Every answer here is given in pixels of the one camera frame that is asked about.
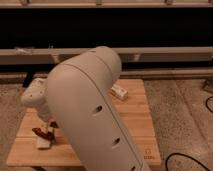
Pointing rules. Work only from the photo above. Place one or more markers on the white sponge block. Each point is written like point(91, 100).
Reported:
point(43, 144)

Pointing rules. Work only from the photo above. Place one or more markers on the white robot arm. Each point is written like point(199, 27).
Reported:
point(76, 94)

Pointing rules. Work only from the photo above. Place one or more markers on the wooden table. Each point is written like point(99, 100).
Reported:
point(135, 114)

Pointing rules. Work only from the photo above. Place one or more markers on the grey horizontal rail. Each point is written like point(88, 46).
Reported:
point(27, 56)

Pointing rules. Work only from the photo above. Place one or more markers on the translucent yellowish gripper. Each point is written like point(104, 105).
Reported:
point(46, 127)

